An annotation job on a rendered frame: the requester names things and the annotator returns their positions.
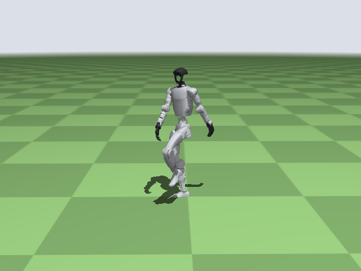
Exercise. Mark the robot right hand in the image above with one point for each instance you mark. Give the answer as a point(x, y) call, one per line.
point(157, 130)

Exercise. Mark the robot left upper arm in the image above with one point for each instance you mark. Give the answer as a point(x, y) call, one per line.
point(192, 92)

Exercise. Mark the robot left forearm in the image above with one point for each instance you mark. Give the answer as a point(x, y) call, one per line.
point(205, 116)

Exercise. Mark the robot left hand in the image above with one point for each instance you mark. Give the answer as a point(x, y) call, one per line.
point(211, 129)

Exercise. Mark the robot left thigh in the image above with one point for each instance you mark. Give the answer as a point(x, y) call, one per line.
point(181, 134)

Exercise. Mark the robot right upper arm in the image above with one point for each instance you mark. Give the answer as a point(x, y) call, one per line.
point(168, 100)

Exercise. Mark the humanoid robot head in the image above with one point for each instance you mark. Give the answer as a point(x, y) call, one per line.
point(180, 72)

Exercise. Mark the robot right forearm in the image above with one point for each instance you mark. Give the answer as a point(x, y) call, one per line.
point(162, 117)

